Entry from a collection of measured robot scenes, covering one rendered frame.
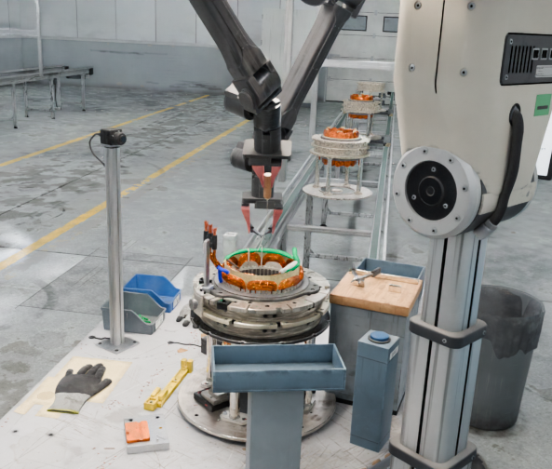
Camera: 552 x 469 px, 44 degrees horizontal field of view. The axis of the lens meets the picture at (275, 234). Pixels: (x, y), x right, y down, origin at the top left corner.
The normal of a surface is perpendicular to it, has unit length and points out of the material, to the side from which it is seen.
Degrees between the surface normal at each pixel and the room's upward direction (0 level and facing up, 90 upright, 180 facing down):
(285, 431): 90
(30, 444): 0
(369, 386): 90
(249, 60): 81
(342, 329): 90
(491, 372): 93
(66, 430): 0
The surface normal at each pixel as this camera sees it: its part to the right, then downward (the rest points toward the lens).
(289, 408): 0.11, 0.30
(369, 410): -0.50, 0.23
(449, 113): -0.70, 0.47
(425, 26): -0.73, 0.17
